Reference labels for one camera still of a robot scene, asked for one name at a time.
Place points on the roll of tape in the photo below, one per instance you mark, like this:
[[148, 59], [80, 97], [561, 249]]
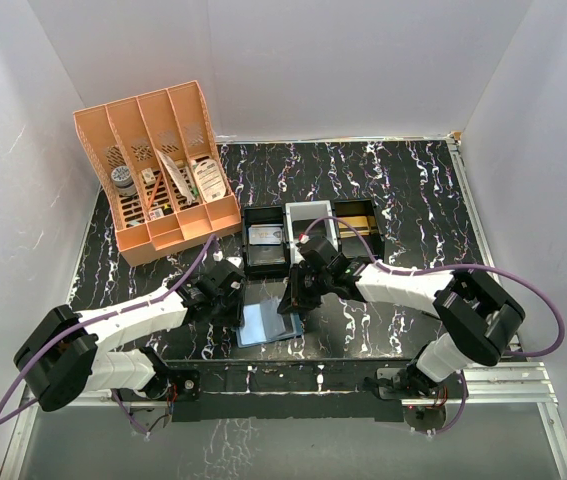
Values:
[[123, 182]]

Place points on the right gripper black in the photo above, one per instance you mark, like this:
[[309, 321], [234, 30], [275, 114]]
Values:
[[294, 293]]

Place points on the white paper packet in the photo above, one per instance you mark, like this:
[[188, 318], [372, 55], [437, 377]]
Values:
[[177, 177]]

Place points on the black tray right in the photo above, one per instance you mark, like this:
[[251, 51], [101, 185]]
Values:
[[352, 247]]

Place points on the orange pencil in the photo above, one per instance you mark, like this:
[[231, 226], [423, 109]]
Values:
[[155, 186]]

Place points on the black tray left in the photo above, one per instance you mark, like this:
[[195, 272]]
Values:
[[264, 262]]

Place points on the orange plastic file organizer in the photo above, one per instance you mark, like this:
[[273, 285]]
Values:
[[130, 131]]

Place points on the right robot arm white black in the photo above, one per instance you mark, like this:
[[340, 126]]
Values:
[[479, 316]]

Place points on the small white eraser box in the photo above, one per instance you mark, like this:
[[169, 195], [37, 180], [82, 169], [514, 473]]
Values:
[[148, 176]]

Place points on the white plastic bin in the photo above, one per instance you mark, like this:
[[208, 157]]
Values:
[[308, 217]]

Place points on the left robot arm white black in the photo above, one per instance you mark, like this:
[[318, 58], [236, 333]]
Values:
[[70, 353]]

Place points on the black tray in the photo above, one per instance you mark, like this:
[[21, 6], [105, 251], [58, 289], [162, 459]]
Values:
[[264, 262], [352, 247]]

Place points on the white labelled blister pack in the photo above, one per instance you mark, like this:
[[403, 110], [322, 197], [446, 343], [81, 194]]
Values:
[[209, 178]]

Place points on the silver card in tray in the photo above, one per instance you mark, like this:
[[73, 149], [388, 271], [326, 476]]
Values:
[[265, 234]]

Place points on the gold box in tray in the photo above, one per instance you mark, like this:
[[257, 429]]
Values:
[[364, 225]]

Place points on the blue leather card holder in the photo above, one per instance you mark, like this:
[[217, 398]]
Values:
[[262, 324]]

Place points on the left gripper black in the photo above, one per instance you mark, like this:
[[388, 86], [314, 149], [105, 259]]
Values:
[[233, 304]]

